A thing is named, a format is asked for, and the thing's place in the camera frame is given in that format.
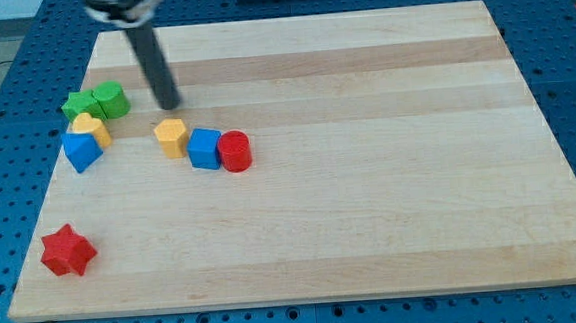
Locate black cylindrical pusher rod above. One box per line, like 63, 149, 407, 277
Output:
124, 23, 181, 110

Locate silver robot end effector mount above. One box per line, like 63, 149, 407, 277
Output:
81, 0, 164, 28

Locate yellow hexagon block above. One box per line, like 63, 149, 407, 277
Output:
154, 118, 189, 159

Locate yellow heart block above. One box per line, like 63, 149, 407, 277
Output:
72, 113, 113, 149

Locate green cylinder block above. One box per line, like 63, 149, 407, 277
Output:
92, 80, 130, 119

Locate green star block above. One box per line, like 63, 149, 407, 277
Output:
61, 89, 106, 122

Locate blue cube block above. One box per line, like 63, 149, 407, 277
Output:
187, 128, 221, 170

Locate blue triangle block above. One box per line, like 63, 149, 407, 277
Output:
62, 133, 103, 173

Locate red cylinder block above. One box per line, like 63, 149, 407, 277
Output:
217, 130, 253, 173

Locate red star block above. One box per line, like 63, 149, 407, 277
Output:
40, 223, 97, 276

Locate light wooden board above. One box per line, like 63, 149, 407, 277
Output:
9, 1, 576, 323

